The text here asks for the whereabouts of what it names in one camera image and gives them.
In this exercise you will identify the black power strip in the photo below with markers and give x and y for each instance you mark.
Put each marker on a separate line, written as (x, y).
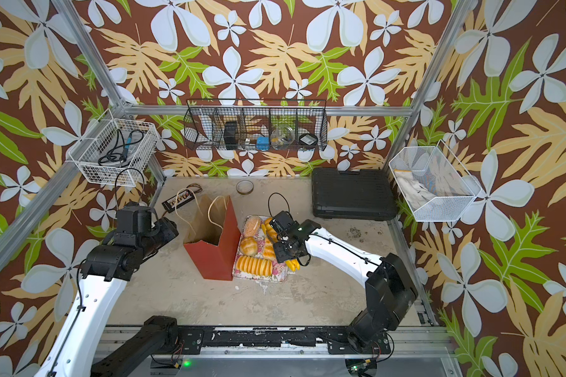
(174, 203)

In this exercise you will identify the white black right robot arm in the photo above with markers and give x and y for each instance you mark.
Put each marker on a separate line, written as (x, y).
(389, 288)

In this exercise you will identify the blue small box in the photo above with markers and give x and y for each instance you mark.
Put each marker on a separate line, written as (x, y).
(263, 143)

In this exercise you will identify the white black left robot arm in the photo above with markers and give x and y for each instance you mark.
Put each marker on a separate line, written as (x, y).
(103, 276)

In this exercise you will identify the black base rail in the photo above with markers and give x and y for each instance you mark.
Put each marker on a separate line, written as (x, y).
(264, 339)

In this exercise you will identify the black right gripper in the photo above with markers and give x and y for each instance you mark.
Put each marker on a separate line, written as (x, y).
(280, 255)

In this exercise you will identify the round golden bread roll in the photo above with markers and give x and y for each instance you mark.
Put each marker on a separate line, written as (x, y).
(249, 246)

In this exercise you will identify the red brown paper bag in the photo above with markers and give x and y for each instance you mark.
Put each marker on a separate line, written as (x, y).
(213, 238)

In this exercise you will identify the black plastic tool case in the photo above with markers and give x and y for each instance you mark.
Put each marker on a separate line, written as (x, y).
(362, 195)

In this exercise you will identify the ridged yellow striped bread loaf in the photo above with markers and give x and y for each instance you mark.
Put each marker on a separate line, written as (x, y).
(254, 266)

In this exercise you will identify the black wire wall basket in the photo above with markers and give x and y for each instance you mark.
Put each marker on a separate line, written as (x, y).
(205, 120)

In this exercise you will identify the black device in basket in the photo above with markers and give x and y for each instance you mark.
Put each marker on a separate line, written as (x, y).
(230, 137)

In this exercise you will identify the clear glass jar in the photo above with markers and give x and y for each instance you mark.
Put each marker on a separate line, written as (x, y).
(282, 137)

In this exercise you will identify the white wire basket left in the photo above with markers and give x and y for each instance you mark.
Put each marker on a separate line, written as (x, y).
(118, 154)

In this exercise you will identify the clear tape roll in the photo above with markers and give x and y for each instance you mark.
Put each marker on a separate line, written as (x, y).
(244, 187)

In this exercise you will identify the black square gadget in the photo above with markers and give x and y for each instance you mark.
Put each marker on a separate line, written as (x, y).
(308, 140)

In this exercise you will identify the oval brown bread roll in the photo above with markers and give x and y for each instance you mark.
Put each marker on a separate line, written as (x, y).
(252, 226)

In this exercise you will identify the white mesh basket right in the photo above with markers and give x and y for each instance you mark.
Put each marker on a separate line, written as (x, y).
(433, 181)

